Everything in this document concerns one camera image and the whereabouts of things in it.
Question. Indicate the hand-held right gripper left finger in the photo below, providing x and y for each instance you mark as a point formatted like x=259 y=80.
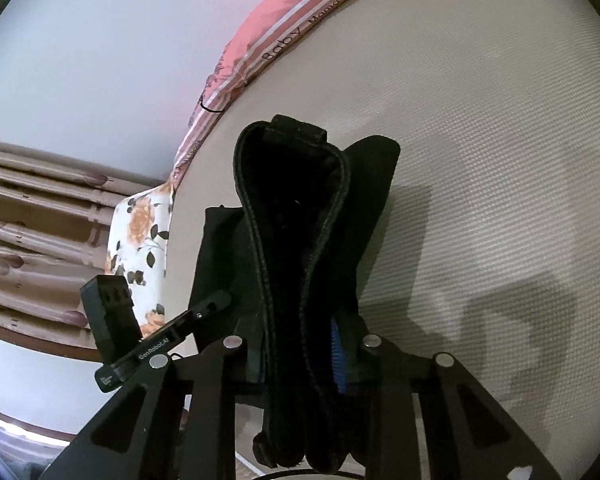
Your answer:
x=252 y=362

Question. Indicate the white floral cloth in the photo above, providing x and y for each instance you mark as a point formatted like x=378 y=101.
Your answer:
x=140 y=230

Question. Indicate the beige striped curtain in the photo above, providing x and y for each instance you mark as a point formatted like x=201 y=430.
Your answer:
x=30 y=220

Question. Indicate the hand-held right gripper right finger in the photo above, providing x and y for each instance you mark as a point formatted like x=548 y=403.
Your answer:
x=337 y=360

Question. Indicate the beige woven bed mat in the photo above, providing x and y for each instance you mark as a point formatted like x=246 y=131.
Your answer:
x=480 y=110

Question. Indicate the black pants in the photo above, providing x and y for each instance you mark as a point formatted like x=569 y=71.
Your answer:
x=290 y=210

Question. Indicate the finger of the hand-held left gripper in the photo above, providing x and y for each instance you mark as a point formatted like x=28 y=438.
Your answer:
x=212 y=305

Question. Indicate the pink striped printed blanket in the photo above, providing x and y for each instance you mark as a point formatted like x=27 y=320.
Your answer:
x=260 y=40

